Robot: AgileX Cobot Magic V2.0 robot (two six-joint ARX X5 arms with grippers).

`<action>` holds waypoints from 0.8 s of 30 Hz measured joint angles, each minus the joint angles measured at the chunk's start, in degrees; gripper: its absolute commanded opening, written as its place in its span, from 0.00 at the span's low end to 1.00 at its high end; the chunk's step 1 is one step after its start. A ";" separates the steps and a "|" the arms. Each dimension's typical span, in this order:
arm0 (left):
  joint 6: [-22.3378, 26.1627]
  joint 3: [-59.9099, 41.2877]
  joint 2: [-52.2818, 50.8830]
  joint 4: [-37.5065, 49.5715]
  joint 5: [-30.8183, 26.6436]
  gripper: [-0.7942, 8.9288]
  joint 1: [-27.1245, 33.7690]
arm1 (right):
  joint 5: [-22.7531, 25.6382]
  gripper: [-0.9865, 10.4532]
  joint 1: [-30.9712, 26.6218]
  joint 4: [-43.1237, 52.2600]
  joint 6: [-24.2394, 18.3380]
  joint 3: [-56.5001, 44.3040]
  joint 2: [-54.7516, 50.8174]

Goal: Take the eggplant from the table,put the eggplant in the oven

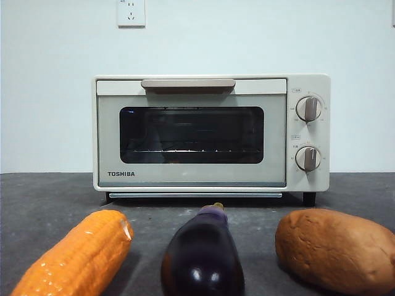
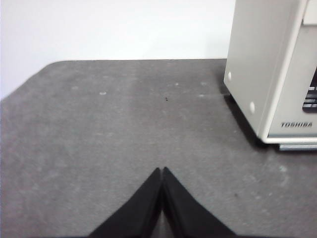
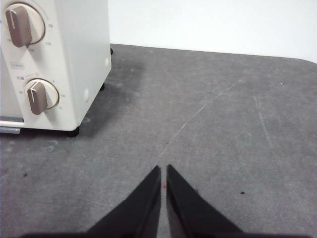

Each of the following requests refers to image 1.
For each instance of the orange corn cob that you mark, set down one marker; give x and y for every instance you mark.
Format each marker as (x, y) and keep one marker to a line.
(77, 256)

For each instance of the white wall socket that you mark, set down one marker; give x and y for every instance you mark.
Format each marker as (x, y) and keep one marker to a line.
(131, 18)

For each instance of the dark purple eggplant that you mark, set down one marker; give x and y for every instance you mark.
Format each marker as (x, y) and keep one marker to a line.
(200, 253)

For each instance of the metal oven crumb tray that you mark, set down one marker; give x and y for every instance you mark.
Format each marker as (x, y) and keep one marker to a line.
(194, 195)

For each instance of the black oven foot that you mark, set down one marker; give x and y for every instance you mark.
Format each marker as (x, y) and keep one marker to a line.
(309, 198)

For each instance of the cream oven knob beige grip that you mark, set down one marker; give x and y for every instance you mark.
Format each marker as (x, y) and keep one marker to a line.
(308, 158)
(308, 108)

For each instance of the oven door with glass window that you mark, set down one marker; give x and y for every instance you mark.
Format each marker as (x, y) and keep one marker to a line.
(191, 175)

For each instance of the brown sweet potato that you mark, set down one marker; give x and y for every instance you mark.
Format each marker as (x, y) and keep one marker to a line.
(333, 246)

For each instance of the cream Toshiba toaster oven body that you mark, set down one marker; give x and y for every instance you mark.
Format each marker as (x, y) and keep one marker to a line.
(321, 83)

